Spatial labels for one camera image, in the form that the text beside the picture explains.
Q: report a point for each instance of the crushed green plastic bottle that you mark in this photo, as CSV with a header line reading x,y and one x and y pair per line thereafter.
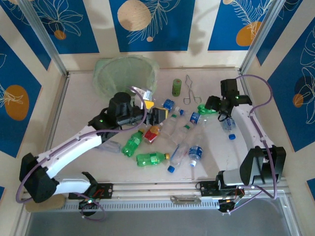
x,y
204,110

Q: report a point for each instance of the blue red white label bottle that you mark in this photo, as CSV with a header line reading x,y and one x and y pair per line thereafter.
x,y
195,118

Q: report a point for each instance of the clear bottle blue cap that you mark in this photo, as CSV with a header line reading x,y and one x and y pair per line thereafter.
x,y
112,147
227,125

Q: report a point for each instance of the clear bottle red blue label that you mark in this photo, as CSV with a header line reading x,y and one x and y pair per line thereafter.
x,y
179,155

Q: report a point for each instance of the blue label bottle white cap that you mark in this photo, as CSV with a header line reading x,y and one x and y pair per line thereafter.
x,y
196,152

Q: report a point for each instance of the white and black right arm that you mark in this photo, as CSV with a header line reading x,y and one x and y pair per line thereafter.
x,y
248,125

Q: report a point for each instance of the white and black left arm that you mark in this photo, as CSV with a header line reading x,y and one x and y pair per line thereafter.
x,y
69,150

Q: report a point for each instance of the green-lined waste bin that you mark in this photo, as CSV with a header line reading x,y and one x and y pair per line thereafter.
x,y
99,83

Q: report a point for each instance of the red yellow label bottle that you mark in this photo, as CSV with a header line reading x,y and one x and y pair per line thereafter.
x,y
153,134

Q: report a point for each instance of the green cylindrical can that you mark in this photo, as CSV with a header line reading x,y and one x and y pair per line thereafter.
x,y
176,87

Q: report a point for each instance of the green bottle yellow cap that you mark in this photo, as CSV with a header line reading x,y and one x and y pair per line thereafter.
x,y
150,159
131,145

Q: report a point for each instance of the metal latch plate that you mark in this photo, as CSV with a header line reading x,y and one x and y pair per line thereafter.
x,y
185,199

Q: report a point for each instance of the black controller board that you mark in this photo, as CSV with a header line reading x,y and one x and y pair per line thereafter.
x,y
88,204
229,204

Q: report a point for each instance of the beige cork pad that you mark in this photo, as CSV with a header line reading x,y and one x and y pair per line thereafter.
x,y
49,205

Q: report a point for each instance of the aluminium table side rail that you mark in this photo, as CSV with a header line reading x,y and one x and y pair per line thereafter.
x,y
59,105
243,81

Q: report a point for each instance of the aluminium frame post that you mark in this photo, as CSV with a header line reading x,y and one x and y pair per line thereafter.
x,y
261,37
45,37

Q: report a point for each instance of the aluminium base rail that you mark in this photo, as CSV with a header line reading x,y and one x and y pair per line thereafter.
x,y
152,189

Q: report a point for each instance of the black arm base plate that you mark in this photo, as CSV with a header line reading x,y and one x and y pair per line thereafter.
x,y
206,188
105,190

